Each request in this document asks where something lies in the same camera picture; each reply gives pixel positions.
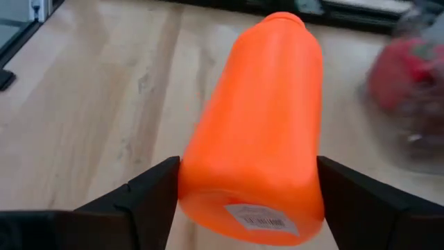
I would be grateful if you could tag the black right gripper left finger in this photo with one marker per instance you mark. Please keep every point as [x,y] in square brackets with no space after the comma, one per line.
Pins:
[149,205]

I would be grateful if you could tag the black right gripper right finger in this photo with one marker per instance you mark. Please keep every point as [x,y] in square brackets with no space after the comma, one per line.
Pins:
[374,218]

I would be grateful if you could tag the dark red grape bunch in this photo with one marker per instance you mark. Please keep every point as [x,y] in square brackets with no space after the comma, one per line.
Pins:
[426,114]

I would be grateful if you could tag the orange plastic bottle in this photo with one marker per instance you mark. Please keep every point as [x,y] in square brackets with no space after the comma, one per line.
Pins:
[256,139]

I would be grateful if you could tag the red bell pepper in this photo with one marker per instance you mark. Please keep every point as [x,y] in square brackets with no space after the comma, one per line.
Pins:
[402,73]

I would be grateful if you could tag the clear plastic bin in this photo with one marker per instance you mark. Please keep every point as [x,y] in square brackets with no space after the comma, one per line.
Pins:
[409,104]

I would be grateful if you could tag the black table clamp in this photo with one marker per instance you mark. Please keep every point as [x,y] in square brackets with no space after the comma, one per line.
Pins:
[6,79]

